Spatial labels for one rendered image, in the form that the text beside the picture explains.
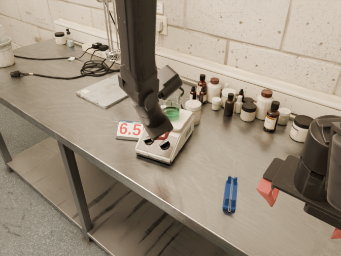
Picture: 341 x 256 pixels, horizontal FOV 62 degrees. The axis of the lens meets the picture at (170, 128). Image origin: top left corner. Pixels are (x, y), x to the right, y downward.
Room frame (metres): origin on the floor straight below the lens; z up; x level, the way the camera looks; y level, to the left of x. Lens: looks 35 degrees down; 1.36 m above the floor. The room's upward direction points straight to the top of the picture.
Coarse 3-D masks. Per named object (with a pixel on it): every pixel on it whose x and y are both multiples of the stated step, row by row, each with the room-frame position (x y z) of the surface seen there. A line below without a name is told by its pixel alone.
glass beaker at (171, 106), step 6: (174, 96) 0.83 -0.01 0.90; (180, 96) 0.81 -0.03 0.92; (162, 102) 0.79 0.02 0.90; (168, 102) 0.77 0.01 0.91; (174, 102) 0.77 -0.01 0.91; (180, 102) 0.79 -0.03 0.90; (162, 108) 0.79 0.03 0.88; (168, 108) 0.77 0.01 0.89; (174, 108) 0.77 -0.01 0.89; (180, 108) 0.79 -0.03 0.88; (168, 114) 0.77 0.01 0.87; (174, 114) 0.77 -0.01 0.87; (174, 120) 0.77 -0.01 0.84
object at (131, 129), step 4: (120, 124) 0.84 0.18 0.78; (124, 124) 0.84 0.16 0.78; (128, 124) 0.84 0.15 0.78; (132, 124) 0.84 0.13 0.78; (136, 124) 0.84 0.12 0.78; (140, 124) 0.84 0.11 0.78; (120, 128) 0.83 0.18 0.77; (124, 128) 0.83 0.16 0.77; (128, 128) 0.83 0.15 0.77; (132, 128) 0.83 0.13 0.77; (136, 128) 0.83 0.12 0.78; (140, 128) 0.83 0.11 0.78; (120, 132) 0.82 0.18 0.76; (124, 132) 0.82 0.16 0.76; (128, 132) 0.82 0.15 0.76; (132, 132) 0.82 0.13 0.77; (136, 132) 0.82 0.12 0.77; (140, 132) 0.82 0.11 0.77
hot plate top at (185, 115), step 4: (180, 112) 0.83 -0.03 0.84; (184, 112) 0.83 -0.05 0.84; (188, 112) 0.83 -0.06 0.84; (180, 116) 0.81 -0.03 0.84; (184, 116) 0.81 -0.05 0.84; (188, 116) 0.81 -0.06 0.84; (180, 120) 0.78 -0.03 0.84; (184, 120) 0.78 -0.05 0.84; (172, 124) 0.76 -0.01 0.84; (176, 124) 0.76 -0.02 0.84; (180, 124) 0.76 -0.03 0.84; (184, 124) 0.76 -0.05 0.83; (176, 128) 0.74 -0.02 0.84; (180, 128) 0.74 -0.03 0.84
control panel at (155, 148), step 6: (144, 132) 0.76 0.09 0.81; (168, 138) 0.72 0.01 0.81; (174, 138) 0.72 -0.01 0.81; (138, 144) 0.72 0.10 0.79; (144, 144) 0.72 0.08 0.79; (156, 144) 0.71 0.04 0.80; (174, 144) 0.70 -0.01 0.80; (150, 150) 0.70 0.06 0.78; (156, 150) 0.69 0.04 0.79; (162, 150) 0.69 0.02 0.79; (168, 150) 0.69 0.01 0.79; (168, 156) 0.67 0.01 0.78
